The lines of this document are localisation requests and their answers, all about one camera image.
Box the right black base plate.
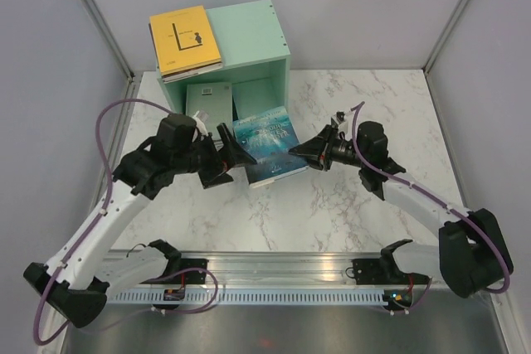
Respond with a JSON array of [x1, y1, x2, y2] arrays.
[[352, 258, 429, 285]]

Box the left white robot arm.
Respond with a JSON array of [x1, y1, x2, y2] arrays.
[[23, 114, 256, 328]]

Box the black file folder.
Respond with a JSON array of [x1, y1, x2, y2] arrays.
[[231, 99, 239, 124]]

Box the aluminium rail beam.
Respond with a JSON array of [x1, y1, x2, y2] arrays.
[[180, 251, 446, 289]]

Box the white slotted cable duct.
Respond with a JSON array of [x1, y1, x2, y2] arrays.
[[109, 287, 387, 306]]

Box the mint green open cabinet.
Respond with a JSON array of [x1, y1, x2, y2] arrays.
[[158, 0, 290, 119]]

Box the blue ocean cover book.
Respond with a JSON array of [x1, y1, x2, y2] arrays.
[[233, 106, 309, 188]]

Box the yellow book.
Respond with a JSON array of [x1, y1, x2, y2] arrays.
[[149, 6, 222, 75]]

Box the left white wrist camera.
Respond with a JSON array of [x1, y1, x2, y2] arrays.
[[192, 110, 209, 136]]

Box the grey green notebook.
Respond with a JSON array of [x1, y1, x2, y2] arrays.
[[186, 82, 233, 133]]

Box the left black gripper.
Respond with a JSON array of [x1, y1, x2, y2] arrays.
[[173, 124, 256, 188]]

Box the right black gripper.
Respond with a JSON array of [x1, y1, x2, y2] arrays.
[[289, 124, 368, 171]]

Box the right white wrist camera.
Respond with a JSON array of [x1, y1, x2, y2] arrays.
[[331, 111, 347, 129]]

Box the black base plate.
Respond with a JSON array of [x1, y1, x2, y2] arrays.
[[352, 258, 429, 285], [178, 259, 208, 286]]

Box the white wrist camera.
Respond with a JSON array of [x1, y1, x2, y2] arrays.
[[331, 111, 347, 129], [192, 110, 209, 136]]

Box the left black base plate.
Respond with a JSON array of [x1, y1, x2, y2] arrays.
[[178, 259, 208, 286]]

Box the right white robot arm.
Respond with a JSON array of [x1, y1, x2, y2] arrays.
[[289, 121, 514, 298]]

